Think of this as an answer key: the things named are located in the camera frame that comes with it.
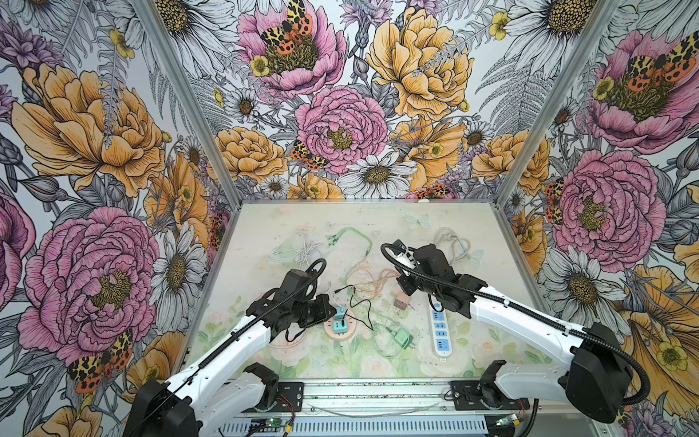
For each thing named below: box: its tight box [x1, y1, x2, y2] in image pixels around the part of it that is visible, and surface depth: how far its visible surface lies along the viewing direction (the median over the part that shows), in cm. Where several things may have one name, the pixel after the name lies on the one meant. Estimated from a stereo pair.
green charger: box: [393, 327, 416, 350], surface depth 85 cm
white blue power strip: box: [430, 302, 453, 359], surface depth 85 cm
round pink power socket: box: [324, 315, 357, 342], surface depth 85 cm
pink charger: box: [393, 286, 411, 311], surface depth 92 cm
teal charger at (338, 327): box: [333, 306, 349, 336], surface depth 82 cm
